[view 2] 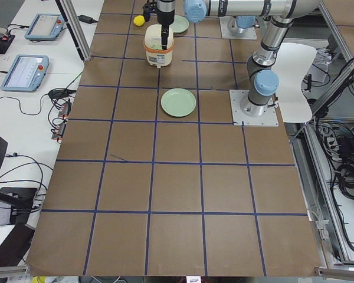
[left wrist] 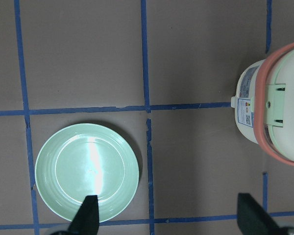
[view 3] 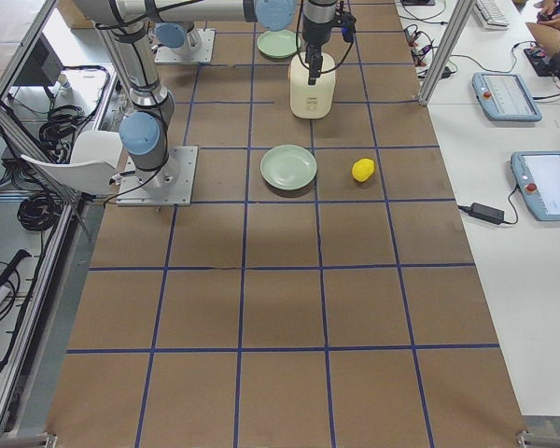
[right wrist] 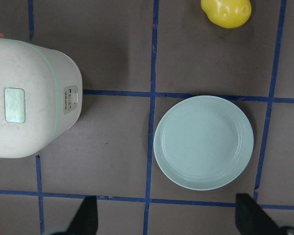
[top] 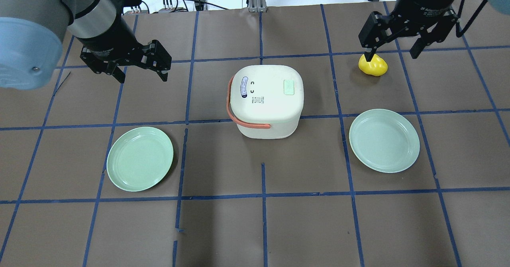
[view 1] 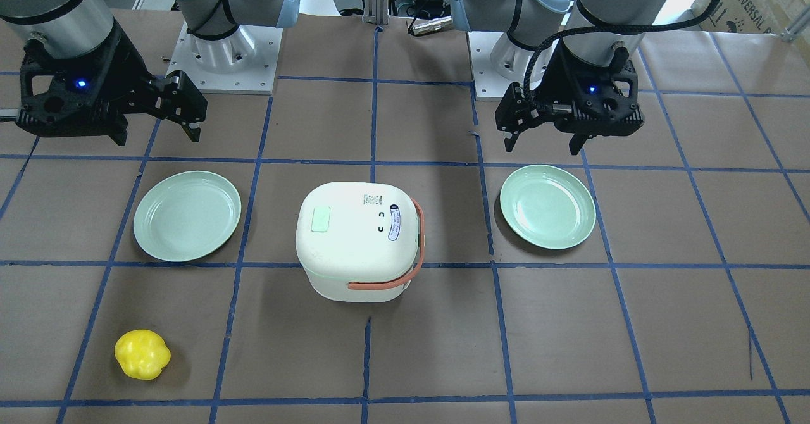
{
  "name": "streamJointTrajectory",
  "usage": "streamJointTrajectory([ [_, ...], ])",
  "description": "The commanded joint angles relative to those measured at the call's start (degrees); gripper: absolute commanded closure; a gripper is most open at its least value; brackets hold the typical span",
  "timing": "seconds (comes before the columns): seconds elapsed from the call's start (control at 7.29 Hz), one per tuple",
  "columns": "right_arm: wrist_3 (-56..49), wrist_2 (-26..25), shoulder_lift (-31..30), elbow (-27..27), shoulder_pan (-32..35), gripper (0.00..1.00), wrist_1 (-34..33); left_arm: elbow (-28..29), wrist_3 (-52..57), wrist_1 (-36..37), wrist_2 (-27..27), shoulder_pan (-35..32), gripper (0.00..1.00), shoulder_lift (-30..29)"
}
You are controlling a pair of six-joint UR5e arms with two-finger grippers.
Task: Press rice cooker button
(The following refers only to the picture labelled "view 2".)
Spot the black camera stand base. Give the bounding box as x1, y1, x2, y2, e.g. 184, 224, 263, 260
0, 187, 37, 226

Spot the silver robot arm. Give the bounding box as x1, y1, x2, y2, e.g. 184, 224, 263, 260
183, 1, 319, 117
142, 1, 255, 34

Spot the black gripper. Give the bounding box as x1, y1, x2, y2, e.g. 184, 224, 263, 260
156, 0, 175, 50
142, 2, 157, 21

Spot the brown paper table mat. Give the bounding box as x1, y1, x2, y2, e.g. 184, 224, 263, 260
27, 1, 322, 277

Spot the black cable bundle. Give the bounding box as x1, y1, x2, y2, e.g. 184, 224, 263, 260
315, 117, 354, 204

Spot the black power adapter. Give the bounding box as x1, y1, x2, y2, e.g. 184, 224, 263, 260
78, 15, 97, 24

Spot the blue teach pendant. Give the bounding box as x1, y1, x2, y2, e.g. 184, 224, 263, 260
1, 54, 50, 92
24, 14, 65, 41

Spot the aluminium frame post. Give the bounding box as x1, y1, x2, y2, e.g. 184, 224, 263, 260
55, 0, 91, 61

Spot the near blue teach pendant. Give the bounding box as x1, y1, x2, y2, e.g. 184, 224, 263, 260
1, 54, 50, 92

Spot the white rice cooker orange handle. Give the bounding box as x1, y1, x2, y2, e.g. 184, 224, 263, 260
143, 24, 174, 68

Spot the white curved chair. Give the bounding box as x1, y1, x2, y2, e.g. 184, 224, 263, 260
271, 43, 316, 123

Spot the green plate near arm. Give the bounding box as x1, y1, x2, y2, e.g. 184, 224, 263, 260
170, 15, 189, 34
161, 88, 196, 117

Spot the far blue teach pendant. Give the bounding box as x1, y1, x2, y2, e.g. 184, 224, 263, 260
24, 14, 65, 41

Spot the yellow toy bell pepper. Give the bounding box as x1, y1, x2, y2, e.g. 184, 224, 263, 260
133, 15, 145, 27

